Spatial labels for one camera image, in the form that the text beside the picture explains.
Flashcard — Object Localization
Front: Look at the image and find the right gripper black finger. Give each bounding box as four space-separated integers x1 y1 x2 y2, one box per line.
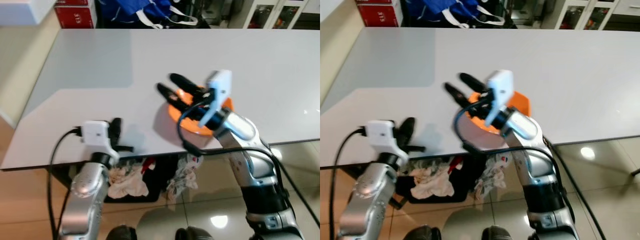
459 73 489 94
169 73 200 94
156 83 187 105
444 83 472 107

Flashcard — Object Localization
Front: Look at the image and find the orange plastic plate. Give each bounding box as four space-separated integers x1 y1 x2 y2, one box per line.
167 90 235 137
465 91 531 135

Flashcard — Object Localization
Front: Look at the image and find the white crumpled cloth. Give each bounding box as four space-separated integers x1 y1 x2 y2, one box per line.
408 162 455 200
107 161 150 200

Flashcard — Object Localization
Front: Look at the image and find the black basket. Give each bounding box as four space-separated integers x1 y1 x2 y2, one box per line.
50 157 174 204
394 159 482 204

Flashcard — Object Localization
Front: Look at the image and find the patterned white cloth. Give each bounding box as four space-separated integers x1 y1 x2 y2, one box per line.
167 153 204 197
473 152 511 197

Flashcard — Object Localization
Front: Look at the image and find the robot's black left foot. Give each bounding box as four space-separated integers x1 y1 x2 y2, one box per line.
105 225 137 240
409 225 442 240

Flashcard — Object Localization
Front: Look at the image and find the robot's black foot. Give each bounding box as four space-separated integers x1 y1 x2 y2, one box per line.
409 225 442 240
174 226 214 240
480 226 514 240
105 225 137 240

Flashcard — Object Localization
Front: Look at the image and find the robot's black right foot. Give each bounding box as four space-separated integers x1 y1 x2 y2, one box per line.
480 226 514 240
174 226 214 240

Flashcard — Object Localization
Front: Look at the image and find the large red cardboard box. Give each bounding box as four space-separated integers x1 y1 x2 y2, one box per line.
355 0 401 28
53 0 96 29

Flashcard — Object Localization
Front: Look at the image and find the white glass-door cabinet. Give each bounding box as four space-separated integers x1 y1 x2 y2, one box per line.
542 0 640 31
242 0 321 30

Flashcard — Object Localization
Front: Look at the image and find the white shelf unit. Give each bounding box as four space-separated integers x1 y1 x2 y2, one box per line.
0 0 57 26
320 0 346 22

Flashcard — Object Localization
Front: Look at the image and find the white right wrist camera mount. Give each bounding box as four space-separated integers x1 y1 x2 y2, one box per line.
198 69 233 129
483 69 515 127

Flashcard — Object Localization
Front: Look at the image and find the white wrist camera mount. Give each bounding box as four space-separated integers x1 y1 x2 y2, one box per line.
80 120 120 162
198 69 233 129
483 69 515 127
366 120 407 162

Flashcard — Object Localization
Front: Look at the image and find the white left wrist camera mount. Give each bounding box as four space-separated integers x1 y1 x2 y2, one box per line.
80 120 120 162
366 120 407 162

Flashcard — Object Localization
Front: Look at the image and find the blue bag with white straps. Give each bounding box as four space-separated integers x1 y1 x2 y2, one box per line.
97 0 199 29
403 0 504 29

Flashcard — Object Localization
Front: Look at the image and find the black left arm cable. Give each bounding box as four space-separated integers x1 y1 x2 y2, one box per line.
47 127 84 240
328 127 369 240

